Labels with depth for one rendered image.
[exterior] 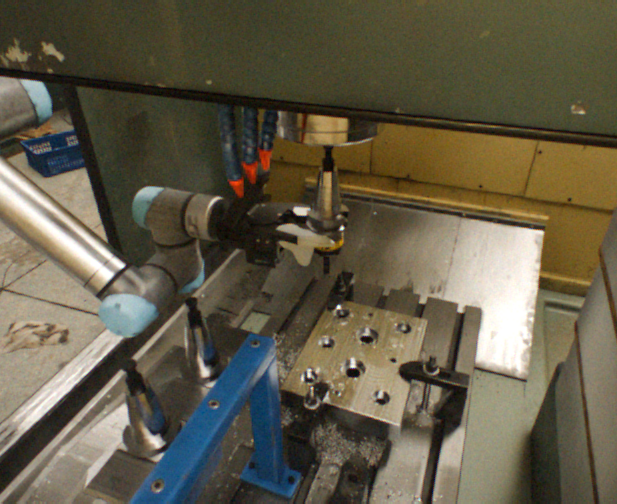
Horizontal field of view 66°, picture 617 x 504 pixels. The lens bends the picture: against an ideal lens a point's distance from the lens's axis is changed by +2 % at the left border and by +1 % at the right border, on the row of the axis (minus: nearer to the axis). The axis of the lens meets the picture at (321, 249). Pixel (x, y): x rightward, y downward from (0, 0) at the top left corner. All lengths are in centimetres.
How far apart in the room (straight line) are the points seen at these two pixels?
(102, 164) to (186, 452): 82
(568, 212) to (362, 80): 155
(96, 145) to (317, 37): 99
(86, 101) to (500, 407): 129
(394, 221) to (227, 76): 150
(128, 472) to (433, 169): 141
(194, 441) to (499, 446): 94
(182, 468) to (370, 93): 43
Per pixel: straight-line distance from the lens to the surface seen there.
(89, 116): 121
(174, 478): 57
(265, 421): 78
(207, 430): 59
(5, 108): 93
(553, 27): 26
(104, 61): 37
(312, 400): 86
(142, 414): 57
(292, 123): 58
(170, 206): 81
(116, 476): 60
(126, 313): 77
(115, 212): 130
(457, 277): 165
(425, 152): 172
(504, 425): 142
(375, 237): 173
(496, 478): 132
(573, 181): 174
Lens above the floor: 169
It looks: 33 degrees down
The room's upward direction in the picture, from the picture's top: straight up
